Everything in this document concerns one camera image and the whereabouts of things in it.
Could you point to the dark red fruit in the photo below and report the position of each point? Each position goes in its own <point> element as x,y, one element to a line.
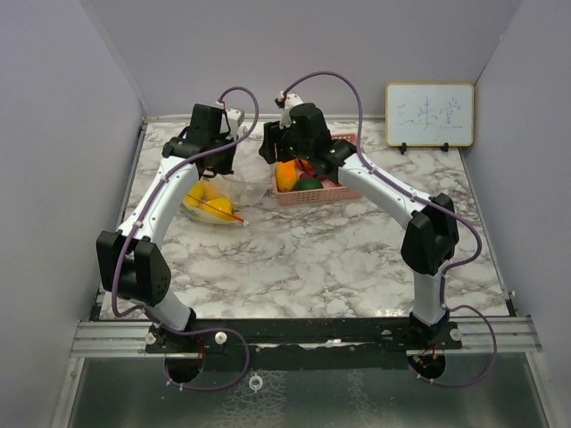
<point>311,174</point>

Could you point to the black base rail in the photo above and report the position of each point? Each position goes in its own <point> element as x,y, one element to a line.
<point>301,344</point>

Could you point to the yellow bell pepper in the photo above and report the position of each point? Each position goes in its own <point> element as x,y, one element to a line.
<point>221,208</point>

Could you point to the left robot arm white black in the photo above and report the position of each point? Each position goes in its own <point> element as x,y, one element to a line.
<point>130,261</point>

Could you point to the green lime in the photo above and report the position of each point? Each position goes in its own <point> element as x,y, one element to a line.
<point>307,183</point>

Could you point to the clear bag red zipper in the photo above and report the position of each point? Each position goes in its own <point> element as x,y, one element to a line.
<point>197,214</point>

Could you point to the orange green mango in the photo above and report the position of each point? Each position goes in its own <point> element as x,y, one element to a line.
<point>286,176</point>

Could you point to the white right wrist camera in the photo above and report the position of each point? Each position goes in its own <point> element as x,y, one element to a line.
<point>285,102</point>

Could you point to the pink plastic basket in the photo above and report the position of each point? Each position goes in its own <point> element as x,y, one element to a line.
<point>331,192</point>

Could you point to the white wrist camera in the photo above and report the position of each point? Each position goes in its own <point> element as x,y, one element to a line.
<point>232,121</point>
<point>285,102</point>

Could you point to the yellow orange peach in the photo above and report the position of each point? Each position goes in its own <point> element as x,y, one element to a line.
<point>212,192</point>

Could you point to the yellow orange fruit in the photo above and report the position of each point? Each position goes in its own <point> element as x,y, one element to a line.
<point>194,197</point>

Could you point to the clear bag white zipper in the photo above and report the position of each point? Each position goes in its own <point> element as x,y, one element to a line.
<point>250,187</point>

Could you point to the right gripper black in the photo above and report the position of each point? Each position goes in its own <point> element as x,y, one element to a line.
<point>270,146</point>

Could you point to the small whiteboard wooden frame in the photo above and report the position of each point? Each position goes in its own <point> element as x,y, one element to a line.
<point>421,114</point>

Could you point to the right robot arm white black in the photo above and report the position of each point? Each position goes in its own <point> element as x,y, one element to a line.
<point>430,234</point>

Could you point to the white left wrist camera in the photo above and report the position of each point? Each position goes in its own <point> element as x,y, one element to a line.
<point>232,121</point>

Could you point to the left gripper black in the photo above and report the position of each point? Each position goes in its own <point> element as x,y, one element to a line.
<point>225,168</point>

